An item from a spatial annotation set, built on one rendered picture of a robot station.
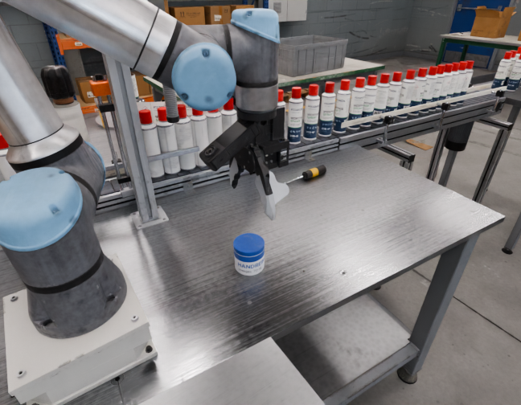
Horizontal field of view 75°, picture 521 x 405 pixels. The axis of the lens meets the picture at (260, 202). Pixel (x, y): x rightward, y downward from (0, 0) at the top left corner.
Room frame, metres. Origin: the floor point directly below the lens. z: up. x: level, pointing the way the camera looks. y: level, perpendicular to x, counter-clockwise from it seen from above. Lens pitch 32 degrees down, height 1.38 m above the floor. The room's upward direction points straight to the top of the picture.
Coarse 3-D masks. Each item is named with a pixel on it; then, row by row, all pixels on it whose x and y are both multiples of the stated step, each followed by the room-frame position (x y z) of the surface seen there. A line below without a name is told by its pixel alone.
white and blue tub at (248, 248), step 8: (240, 240) 0.60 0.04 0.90; (248, 240) 0.60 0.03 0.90; (256, 240) 0.60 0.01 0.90; (264, 240) 0.60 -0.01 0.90; (240, 248) 0.57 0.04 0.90; (248, 248) 0.57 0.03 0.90; (256, 248) 0.57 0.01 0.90; (264, 248) 0.58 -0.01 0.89; (240, 256) 0.56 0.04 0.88; (248, 256) 0.56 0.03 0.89; (256, 256) 0.56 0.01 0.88; (264, 256) 0.59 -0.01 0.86; (240, 264) 0.56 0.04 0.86; (248, 264) 0.56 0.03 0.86; (256, 264) 0.56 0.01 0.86; (264, 264) 0.59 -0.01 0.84; (240, 272) 0.56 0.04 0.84; (248, 272) 0.56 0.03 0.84; (256, 272) 0.56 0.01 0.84
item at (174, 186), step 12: (324, 144) 1.22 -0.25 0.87; (336, 144) 1.25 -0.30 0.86; (300, 156) 1.17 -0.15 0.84; (312, 156) 1.19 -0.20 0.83; (228, 168) 1.02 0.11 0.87; (168, 180) 0.92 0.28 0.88; (180, 180) 0.93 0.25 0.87; (192, 180) 0.96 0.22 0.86; (204, 180) 0.98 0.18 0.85; (216, 180) 0.99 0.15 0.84; (120, 192) 0.85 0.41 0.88; (168, 192) 0.91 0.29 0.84; (108, 204) 0.82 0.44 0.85; (120, 204) 0.84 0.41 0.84; (132, 204) 0.85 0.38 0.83
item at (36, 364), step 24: (120, 264) 0.49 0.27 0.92; (24, 312) 0.39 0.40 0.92; (120, 312) 0.38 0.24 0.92; (144, 312) 0.38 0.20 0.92; (24, 336) 0.34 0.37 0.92; (96, 336) 0.34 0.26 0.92; (120, 336) 0.34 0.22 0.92; (144, 336) 0.36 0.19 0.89; (24, 360) 0.30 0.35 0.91; (48, 360) 0.30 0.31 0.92; (72, 360) 0.30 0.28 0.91; (96, 360) 0.32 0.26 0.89; (120, 360) 0.33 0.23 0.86; (144, 360) 0.35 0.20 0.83; (24, 384) 0.26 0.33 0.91; (48, 384) 0.28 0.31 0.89; (72, 384) 0.29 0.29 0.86; (96, 384) 0.31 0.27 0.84
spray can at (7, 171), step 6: (0, 138) 0.76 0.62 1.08; (0, 144) 0.76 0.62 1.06; (6, 144) 0.77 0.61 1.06; (0, 150) 0.76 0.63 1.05; (6, 150) 0.76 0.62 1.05; (0, 156) 0.75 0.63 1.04; (0, 162) 0.75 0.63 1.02; (6, 162) 0.75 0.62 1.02; (0, 168) 0.75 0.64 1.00; (6, 168) 0.75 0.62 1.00; (12, 168) 0.76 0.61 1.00; (6, 174) 0.75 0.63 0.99; (12, 174) 0.75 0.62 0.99; (6, 180) 0.75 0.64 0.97
